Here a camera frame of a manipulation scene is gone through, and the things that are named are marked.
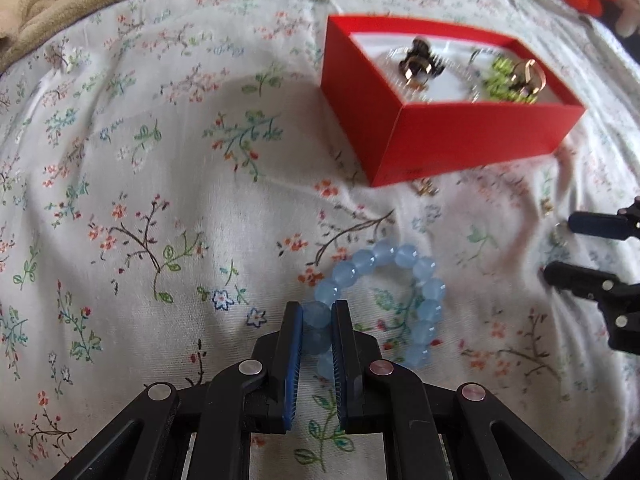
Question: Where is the light blue bead bracelet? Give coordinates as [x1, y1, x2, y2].
[302, 240, 447, 376]

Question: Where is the rhinestone bracelet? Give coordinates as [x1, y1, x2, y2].
[385, 45, 483, 103]

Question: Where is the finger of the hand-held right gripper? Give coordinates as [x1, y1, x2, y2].
[543, 261, 640, 352]
[568, 196, 640, 242]

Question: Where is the gold ring with pink stone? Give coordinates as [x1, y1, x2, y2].
[510, 58, 549, 99]

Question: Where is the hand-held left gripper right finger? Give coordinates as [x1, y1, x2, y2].
[330, 300, 592, 480]

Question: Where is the green bead bracelet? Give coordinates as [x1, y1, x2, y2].
[482, 56, 532, 104]

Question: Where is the floral bedsheet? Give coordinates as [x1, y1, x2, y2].
[0, 0, 640, 480]

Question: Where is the beige blanket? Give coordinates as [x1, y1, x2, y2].
[0, 0, 172, 70]

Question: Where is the red cardboard box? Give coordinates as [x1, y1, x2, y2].
[320, 14, 587, 188]

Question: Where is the black hair clip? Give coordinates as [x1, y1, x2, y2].
[397, 36, 447, 89]

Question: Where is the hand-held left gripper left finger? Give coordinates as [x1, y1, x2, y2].
[50, 300, 307, 480]

